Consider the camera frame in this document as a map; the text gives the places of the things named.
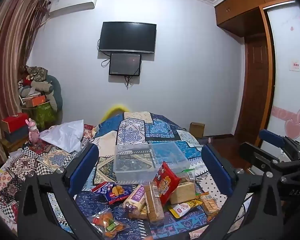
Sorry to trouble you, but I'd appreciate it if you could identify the white pillow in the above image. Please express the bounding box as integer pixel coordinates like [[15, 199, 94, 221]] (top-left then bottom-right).
[[40, 119, 85, 153]]

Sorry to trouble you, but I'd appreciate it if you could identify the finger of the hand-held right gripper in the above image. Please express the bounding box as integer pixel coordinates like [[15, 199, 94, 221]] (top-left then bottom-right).
[[259, 129, 300, 155], [240, 142, 282, 174]]

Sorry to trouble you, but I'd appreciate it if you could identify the orange snack clear packet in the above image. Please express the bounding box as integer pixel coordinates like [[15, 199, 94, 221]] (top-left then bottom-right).
[[90, 209, 130, 240]]

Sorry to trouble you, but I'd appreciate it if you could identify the purple-label rice cracker packet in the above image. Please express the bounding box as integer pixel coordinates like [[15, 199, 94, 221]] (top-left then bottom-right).
[[122, 184, 149, 218]]

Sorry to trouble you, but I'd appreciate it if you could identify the blue snack packet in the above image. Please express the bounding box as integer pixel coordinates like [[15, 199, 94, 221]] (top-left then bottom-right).
[[91, 181, 132, 205]]

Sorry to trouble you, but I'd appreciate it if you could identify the yellow curved object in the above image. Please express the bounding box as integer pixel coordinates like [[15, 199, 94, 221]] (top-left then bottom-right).
[[101, 104, 132, 123]]

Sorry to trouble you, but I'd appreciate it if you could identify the striped brown curtain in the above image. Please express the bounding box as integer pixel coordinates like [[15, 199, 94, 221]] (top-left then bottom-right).
[[0, 0, 50, 168]]

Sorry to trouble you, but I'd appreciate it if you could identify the green snack packet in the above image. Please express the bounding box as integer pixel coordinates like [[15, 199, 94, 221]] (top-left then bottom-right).
[[180, 169, 196, 184]]

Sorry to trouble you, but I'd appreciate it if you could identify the blue-grey cushion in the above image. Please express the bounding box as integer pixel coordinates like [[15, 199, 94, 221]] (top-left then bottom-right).
[[48, 75, 63, 112]]

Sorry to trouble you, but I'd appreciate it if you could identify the white air conditioner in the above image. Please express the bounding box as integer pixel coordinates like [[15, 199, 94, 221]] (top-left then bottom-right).
[[48, 0, 98, 18]]

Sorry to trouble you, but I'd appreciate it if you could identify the clear plastic container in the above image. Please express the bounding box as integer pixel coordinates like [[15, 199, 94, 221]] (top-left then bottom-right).
[[114, 144, 161, 183]]

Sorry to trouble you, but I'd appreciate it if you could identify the black wall television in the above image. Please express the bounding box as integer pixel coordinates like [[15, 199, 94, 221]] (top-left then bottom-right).
[[98, 22, 157, 55]]

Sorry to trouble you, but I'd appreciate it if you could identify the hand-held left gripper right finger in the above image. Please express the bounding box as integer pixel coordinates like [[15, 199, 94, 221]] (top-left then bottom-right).
[[201, 144, 284, 240]]

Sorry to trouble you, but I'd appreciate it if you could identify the dark grey box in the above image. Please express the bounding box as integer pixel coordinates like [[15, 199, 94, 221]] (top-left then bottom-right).
[[3, 126, 30, 143]]

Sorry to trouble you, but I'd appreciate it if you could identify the pink toy figure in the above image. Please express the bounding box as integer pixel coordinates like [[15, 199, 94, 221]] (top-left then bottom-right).
[[27, 118, 41, 147]]

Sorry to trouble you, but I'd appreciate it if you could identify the beige rice cake block pack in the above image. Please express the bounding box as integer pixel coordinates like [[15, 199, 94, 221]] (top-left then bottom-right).
[[170, 181, 196, 205]]

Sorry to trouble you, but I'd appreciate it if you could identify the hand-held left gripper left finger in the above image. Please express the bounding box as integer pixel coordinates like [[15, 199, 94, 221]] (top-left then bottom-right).
[[17, 144, 100, 240]]

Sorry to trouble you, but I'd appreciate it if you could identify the wooden overhead cabinet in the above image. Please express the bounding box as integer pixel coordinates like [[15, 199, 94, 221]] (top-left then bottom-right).
[[214, 0, 294, 38]]

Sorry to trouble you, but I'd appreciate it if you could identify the orange box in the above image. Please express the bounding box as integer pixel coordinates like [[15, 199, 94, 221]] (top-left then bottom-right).
[[23, 95, 46, 107]]

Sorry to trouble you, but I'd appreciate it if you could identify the small black monitor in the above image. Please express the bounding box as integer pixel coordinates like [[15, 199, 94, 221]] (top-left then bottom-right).
[[109, 53, 142, 77]]

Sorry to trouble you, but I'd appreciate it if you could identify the clear plastic lid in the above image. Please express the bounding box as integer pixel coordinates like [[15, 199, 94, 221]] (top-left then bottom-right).
[[150, 141, 191, 173]]

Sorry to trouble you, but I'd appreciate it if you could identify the cardboard box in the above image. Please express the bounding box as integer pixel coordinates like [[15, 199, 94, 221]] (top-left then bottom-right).
[[189, 122, 205, 138]]

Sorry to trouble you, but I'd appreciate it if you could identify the blue patchwork blanket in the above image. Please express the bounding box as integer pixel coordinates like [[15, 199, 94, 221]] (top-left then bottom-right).
[[75, 111, 253, 240]]

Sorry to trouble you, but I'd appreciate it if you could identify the golden puffed snack pack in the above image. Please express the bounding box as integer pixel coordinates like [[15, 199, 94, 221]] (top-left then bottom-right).
[[144, 182, 165, 224]]

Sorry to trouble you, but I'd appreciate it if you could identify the patterned cushion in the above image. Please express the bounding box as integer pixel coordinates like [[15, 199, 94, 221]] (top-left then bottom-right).
[[26, 66, 49, 80]]

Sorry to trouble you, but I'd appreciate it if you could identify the yellow snack packet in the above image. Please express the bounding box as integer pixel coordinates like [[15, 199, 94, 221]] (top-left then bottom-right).
[[182, 192, 209, 209], [168, 202, 193, 218]]

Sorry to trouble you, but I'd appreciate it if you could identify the red snack packet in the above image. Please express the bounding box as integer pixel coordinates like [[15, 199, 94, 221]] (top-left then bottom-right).
[[153, 162, 182, 207]]

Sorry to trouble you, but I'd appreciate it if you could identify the red box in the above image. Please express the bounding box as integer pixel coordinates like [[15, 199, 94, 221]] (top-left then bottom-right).
[[2, 113, 29, 132]]

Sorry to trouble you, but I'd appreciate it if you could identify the clear biscuit pack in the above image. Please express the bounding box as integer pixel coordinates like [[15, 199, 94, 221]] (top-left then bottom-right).
[[200, 194, 221, 222]]

